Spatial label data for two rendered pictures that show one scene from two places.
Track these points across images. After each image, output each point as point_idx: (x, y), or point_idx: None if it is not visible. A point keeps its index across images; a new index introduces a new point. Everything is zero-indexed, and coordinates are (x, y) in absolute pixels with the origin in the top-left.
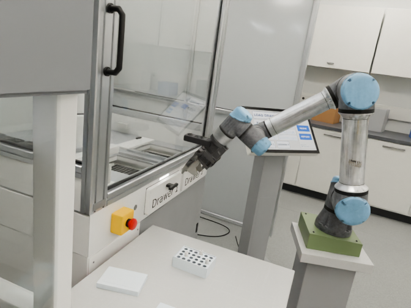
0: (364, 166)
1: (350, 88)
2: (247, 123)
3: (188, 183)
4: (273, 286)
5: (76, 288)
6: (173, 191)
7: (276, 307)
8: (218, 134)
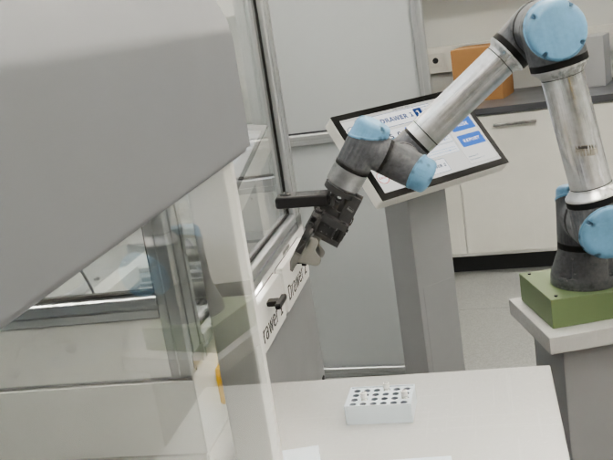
0: (602, 151)
1: (539, 29)
2: (385, 141)
3: (292, 295)
4: (527, 396)
5: None
6: (278, 314)
7: (545, 418)
8: (340, 175)
